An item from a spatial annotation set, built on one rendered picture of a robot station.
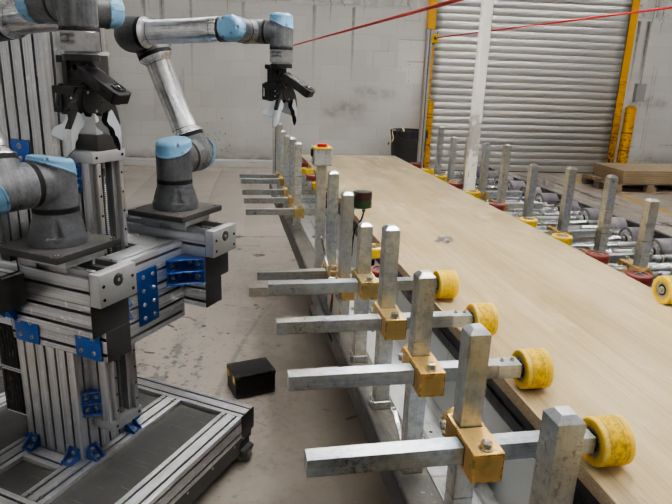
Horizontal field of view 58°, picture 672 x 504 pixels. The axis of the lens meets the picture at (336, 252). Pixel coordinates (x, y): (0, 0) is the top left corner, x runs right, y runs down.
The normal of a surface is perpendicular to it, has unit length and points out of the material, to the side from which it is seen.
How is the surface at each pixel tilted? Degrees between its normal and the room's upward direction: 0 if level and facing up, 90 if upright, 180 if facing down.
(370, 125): 90
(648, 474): 0
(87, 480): 0
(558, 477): 90
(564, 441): 90
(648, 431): 0
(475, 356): 90
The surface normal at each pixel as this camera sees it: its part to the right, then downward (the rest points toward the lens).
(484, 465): 0.18, 0.29
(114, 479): 0.04, -0.96
